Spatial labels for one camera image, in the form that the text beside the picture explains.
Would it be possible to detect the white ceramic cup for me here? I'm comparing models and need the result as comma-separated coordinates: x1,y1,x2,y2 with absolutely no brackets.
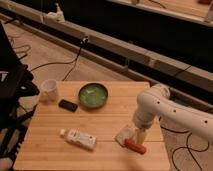
40,79,58,102

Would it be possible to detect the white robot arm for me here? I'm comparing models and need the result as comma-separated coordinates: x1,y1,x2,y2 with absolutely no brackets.
133,84,213,144

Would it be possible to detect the red pepper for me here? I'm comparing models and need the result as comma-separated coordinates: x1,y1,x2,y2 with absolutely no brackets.
124,139,146,154

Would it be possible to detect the black equipment stand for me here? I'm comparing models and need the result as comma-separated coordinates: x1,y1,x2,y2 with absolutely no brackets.
0,22,39,171

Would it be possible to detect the black rectangular phone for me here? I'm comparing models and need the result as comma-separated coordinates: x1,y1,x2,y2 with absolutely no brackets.
59,99,78,112

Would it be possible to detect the wooden table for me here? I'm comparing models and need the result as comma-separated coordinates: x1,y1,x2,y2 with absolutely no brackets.
14,81,170,171

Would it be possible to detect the black cable by robot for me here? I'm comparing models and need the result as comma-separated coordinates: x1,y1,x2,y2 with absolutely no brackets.
159,116,213,171

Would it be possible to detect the green ceramic bowl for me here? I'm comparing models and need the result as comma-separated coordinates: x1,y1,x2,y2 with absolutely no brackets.
78,83,108,109

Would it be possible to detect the white lotion tube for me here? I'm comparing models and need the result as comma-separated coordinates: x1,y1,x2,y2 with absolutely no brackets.
60,129,97,150

